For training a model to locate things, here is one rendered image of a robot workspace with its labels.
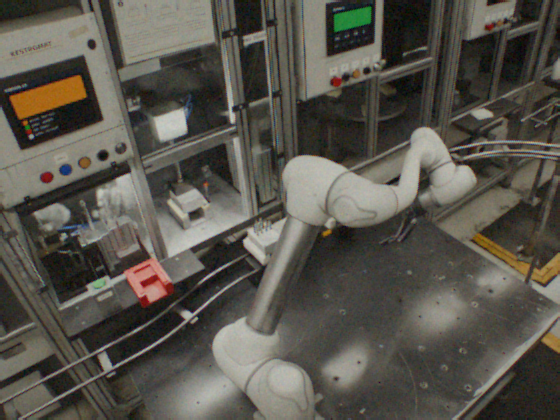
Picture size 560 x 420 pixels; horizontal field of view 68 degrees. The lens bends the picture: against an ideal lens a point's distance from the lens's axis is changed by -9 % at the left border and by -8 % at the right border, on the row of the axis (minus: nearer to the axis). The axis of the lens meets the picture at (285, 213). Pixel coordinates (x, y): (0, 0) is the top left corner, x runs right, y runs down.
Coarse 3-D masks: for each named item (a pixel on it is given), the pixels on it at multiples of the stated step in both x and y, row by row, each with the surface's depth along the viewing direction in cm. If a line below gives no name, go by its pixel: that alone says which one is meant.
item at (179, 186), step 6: (180, 174) 179; (174, 180) 182; (180, 180) 180; (186, 180) 182; (192, 180) 181; (174, 186) 179; (180, 186) 179; (186, 186) 181; (192, 186) 183; (174, 192) 180; (180, 192) 181
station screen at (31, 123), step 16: (32, 80) 108; (48, 80) 111; (64, 80) 113; (16, 112) 110; (48, 112) 115; (64, 112) 117; (80, 112) 120; (32, 128) 114; (48, 128) 117; (64, 128) 119
